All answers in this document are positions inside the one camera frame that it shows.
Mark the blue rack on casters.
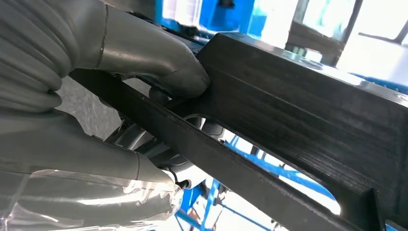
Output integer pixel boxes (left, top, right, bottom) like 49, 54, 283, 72
174, 135, 337, 231

